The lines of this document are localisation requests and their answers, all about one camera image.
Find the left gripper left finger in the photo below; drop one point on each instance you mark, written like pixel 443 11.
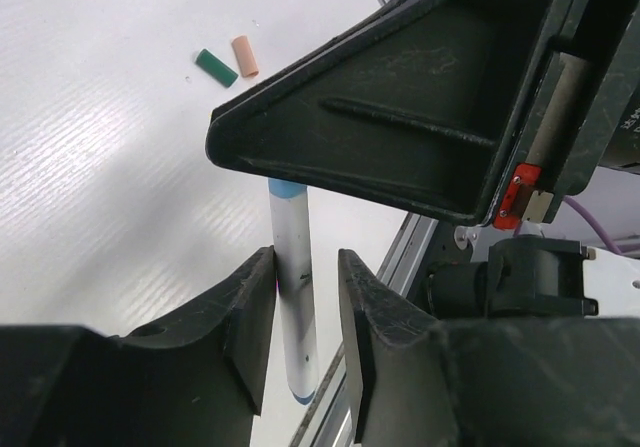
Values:
pixel 193 377

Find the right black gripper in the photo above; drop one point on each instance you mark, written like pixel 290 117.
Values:
pixel 557 88

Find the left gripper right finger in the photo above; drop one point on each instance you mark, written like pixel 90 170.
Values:
pixel 419 381

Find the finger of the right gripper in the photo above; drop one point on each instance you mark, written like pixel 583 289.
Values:
pixel 414 108

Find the peach pen cap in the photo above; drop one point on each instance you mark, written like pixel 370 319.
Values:
pixel 245 57

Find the green pen cap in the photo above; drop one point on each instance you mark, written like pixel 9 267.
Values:
pixel 215 68

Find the aluminium rail frame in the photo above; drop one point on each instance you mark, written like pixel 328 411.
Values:
pixel 329 420

